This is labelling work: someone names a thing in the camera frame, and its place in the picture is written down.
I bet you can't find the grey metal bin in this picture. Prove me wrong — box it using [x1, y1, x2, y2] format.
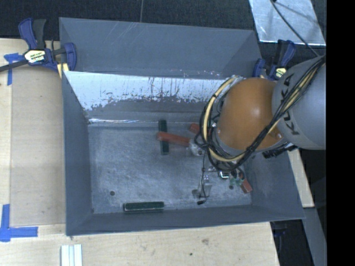
[58, 17, 306, 237]

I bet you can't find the dark green flat block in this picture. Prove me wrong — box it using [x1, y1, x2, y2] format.
[158, 119, 170, 156]
[123, 201, 165, 213]

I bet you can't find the small white lumpy object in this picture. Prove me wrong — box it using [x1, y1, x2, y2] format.
[188, 144, 205, 157]

